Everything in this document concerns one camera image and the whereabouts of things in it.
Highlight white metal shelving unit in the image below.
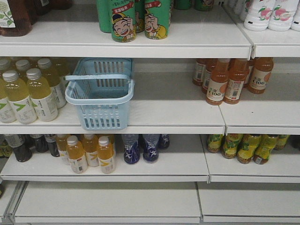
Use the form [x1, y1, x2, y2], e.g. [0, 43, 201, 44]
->
[0, 0, 300, 225]

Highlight orange C100 bottle front-right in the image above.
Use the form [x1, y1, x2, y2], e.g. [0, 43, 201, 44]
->
[224, 59, 248, 105]

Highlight pale yellow drink bottle front-left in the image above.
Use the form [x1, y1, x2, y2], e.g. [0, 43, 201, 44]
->
[2, 70, 37, 124]

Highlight pale yellow drink bottle front-right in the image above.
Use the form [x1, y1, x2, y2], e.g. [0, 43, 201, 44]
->
[26, 68, 58, 122]

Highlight blue sports drink bottle left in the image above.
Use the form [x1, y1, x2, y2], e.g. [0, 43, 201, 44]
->
[121, 134, 140, 164]

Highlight green cartoon can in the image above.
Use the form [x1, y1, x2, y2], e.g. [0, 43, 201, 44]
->
[144, 0, 171, 40]
[109, 0, 136, 43]

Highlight orange juice bottle front-left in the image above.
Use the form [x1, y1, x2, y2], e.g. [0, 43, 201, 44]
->
[67, 135, 88, 173]

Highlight orange C100 bottle front-left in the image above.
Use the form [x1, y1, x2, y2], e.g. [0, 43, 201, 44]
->
[206, 58, 231, 105]

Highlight light blue plastic basket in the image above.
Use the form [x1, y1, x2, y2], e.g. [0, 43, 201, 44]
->
[65, 58, 135, 130]

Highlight orange C100 bottle back-right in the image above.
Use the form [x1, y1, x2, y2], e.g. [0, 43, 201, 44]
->
[247, 57, 274, 94]

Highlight green cartoon can right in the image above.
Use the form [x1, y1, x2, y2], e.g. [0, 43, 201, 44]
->
[144, 0, 171, 40]

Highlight green cartoon can left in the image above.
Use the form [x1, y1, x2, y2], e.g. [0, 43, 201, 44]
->
[109, 0, 136, 43]

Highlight orange juice bottle front-right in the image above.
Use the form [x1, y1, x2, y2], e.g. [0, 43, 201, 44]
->
[97, 136, 116, 174]

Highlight blue sports drink bottle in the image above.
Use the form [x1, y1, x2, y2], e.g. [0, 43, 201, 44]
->
[121, 134, 140, 164]
[142, 134, 159, 163]

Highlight blue sports drink bottle right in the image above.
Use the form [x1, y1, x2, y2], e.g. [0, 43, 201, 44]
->
[142, 134, 159, 163]

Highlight black tea bottle front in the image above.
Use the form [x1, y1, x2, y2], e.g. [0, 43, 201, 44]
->
[4, 134, 32, 162]

